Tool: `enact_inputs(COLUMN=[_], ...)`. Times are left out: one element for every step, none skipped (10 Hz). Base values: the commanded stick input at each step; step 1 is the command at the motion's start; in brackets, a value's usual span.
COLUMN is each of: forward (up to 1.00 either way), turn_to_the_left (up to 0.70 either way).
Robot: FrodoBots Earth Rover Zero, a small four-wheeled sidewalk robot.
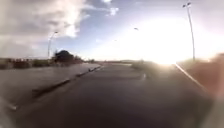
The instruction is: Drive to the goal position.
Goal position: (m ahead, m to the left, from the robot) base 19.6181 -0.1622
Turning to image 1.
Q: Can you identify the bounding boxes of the dark wet asphalt path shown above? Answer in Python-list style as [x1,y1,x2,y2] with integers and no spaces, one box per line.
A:
[9,63,215,128]

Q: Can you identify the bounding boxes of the clump of trees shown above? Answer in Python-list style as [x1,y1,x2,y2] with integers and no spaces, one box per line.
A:
[52,49,85,66]

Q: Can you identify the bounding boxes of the lamp pole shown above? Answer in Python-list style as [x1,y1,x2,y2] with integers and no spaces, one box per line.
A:
[46,31,60,60]
[181,1,197,63]

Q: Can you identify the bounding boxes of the row of low bushes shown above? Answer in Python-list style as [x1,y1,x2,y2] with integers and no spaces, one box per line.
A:
[0,57,55,70]

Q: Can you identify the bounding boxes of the grass verge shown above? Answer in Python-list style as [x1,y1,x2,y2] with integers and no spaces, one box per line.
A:
[131,53,224,98]

